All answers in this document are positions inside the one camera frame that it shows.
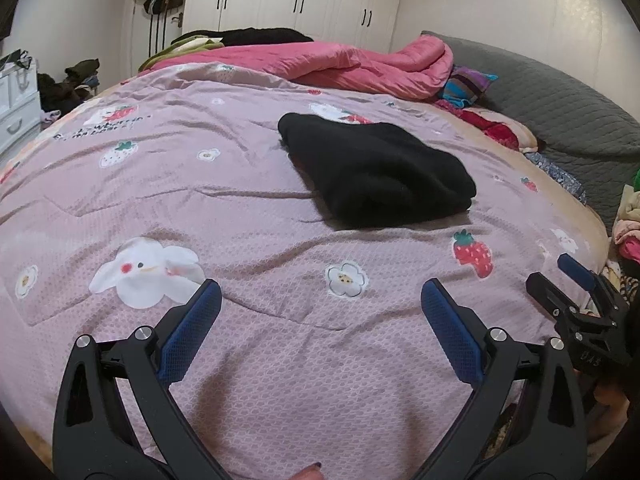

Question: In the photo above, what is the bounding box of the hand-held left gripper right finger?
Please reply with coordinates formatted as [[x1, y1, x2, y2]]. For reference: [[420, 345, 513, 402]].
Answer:
[[395, 278, 588, 480]]

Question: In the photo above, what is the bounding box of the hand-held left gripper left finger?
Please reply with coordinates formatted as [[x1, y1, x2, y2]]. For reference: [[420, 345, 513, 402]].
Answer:
[[51, 279, 266, 480]]

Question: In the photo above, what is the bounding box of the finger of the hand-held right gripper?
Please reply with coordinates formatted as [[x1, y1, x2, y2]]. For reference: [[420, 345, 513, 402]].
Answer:
[[526, 272, 577, 322], [557, 253, 602, 294]]

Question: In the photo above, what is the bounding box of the black sweater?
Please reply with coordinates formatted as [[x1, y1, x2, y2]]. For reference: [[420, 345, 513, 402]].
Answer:
[[277, 112, 477, 228]]

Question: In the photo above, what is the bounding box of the pile of colourful clothes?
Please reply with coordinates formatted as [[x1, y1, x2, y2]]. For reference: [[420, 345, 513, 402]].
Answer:
[[610, 170, 640, 267]]

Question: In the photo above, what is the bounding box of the pile of dark clothes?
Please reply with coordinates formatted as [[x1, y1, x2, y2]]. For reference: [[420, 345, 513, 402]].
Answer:
[[36, 59, 101, 113]]

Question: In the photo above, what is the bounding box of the person's right hand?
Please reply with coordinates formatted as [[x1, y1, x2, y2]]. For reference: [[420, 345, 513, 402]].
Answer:
[[586, 374, 630, 445]]

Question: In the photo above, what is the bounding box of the blue floral cloth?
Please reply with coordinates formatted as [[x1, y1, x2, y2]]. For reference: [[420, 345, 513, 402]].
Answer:
[[525, 152, 588, 206]]

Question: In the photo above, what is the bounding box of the lilac strawberry-print quilt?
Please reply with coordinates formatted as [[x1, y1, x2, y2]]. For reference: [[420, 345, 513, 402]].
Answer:
[[0, 62, 608, 480]]

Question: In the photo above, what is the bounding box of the red patterned cloth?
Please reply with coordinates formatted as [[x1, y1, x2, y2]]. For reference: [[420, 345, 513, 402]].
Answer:
[[435, 100, 541, 153]]

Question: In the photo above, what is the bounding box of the grey quilted headboard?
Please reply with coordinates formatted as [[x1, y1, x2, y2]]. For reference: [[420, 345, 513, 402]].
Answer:
[[420, 31, 640, 233]]

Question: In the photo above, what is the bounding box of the striped colourful cloth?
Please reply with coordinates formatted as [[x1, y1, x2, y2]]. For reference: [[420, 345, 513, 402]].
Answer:
[[442, 65, 499, 108]]

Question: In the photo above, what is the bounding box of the green blanket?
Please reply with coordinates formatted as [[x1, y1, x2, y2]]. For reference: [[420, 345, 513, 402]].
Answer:
[[137, 35, 226, 72]]

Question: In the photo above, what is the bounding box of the white drawer cabinet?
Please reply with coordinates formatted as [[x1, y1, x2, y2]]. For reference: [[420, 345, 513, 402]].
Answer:
[[0, 50, 42, 153]]

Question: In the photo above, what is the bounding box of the pink comforter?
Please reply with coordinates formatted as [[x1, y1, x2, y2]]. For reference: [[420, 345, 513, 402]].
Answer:
[[197, 37, 455, 101]]

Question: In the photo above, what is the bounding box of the white door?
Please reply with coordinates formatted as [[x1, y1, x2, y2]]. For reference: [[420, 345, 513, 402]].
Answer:
[[132, 0, 188, 63]]

